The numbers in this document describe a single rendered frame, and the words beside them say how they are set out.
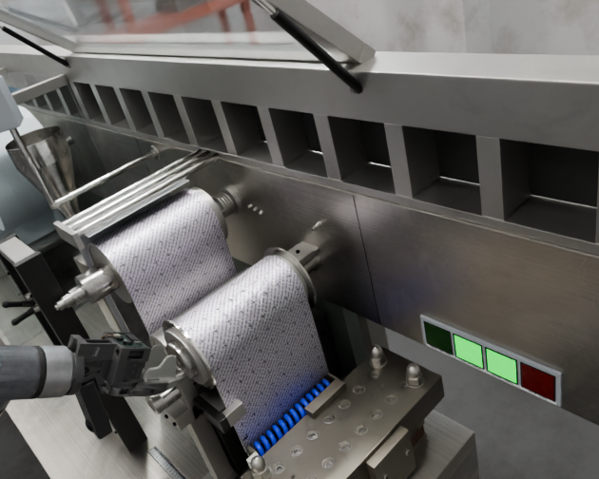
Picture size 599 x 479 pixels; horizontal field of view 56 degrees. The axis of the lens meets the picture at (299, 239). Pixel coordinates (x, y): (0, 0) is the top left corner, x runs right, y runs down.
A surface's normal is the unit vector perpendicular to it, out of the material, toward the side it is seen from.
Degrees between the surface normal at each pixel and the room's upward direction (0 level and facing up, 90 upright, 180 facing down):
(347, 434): 0
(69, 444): 0
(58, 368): 69
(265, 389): 90
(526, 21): 90
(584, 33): 90
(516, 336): 90
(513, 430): 0
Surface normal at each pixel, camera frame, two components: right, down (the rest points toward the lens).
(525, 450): -0.23, -0.83
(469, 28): 0.62, 0.29
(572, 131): -0.71, 0.51
